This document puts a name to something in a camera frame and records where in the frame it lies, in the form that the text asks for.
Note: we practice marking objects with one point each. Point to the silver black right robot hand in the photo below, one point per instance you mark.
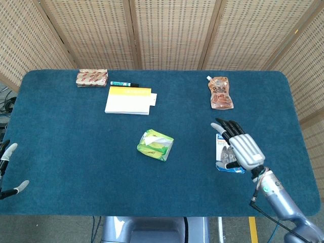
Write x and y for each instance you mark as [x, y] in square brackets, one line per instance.
[244, 149]

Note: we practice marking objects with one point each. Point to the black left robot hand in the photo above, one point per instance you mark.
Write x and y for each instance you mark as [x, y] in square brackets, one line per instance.
[7, 152]

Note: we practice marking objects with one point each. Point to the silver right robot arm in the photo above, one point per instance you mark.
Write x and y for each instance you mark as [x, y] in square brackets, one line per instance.
[278, 197]

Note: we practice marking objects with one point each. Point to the green yellow tissue pack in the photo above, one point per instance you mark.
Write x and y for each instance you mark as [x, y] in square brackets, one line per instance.
[152, 152]

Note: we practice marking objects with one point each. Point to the correction tape blister pack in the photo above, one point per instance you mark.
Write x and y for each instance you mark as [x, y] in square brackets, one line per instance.
[224, 153]

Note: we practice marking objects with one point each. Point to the brown spout sauce pouch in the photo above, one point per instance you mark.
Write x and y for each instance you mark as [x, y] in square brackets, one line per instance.
[220, 95]

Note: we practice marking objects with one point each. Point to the blue table cloth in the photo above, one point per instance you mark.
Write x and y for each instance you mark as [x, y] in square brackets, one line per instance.
[76, 152]

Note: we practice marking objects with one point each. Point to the gold red snack package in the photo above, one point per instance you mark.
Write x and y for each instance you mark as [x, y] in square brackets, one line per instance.
[92, 78]

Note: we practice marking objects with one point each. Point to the grey robot torso base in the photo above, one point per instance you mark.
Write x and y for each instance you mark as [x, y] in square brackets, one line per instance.
[152, 230]

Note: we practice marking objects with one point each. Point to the white yellow notepad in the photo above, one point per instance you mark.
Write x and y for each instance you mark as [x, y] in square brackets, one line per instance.
[126, 102]

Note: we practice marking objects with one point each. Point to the teal black marker pen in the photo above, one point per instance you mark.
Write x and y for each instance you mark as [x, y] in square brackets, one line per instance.
[121, 83]

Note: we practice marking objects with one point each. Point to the woven bamboo folding screen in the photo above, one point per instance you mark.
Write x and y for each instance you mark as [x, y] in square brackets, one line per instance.
[172, 33]

